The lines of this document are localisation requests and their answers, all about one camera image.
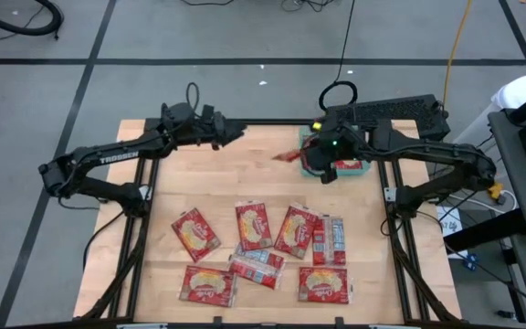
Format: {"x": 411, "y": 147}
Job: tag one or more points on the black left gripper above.
{"x": 213, "y": 131}

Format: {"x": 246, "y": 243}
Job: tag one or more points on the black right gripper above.
{"x": 340, "y": 148}

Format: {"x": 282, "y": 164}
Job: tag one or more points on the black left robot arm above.
{"x": 117, "y": 157}

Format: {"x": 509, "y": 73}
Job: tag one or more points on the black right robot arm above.
{"x": 427, "y": 151}

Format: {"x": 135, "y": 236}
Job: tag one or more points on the teal plastic basket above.
{"x": 311, "y": 173}

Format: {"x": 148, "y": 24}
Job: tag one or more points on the white paper sheet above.
{"x": 448, "y": 226}

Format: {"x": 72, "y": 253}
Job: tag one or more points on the yellow plug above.
{"x": 496, "y": 189}

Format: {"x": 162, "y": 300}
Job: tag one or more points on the blue clip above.
{"x": 471, "y": 261}

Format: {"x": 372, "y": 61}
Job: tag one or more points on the dark grey desk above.
{"x": 518, "y": 192}

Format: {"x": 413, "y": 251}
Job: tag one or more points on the white trash bin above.
{"x": 518, "y": 91}

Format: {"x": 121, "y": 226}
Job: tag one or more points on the small black floor item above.
{"x": 505, "y": 314}

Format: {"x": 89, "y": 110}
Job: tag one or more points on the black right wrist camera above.
{"x": 329, "y": 176}

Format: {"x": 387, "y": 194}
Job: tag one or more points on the black aluminium table frame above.
{"x": 267, "y": 122}

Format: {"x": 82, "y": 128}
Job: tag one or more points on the silver mounting bracket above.
{"x": 146, "y": 192}
{"x": 389, "y": 194}

